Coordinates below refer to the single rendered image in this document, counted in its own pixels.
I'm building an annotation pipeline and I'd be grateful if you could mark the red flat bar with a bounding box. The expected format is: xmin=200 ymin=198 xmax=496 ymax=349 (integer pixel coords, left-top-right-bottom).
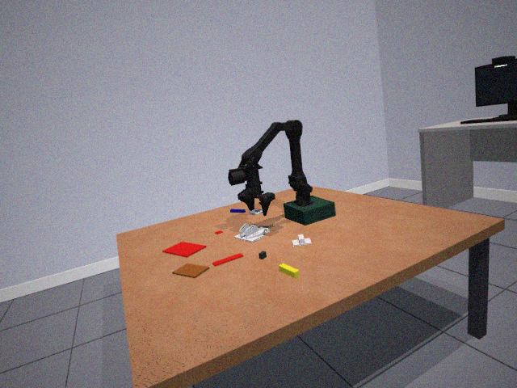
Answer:
xmin=212 ymin=253 xmax=243 ymax=267

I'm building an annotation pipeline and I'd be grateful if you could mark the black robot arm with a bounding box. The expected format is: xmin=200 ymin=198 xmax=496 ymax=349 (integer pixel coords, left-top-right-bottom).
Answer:
xmin=228 ymin=120 xmax=313 ymax=207

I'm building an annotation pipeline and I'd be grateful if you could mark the brown flat rectangular plate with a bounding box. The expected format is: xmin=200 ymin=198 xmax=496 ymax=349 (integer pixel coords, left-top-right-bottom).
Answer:
xmin=172 ymin=263 xmax=209 ymax=278

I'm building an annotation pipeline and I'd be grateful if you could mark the red flat rectangular plate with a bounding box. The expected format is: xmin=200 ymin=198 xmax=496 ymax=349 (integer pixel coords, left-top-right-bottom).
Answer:
xmin=162 ymin=242 xmax=206 ymax=258

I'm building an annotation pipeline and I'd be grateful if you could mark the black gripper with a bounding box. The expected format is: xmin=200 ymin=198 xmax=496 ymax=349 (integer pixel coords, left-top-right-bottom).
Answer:
xmin=243 ymin=180 xmax=275 ymax=216

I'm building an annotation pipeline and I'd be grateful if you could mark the yellow rectangular block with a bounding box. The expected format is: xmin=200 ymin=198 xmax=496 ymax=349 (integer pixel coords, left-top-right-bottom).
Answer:
xmin=279 ymin=264 xmax=300 ymax=278

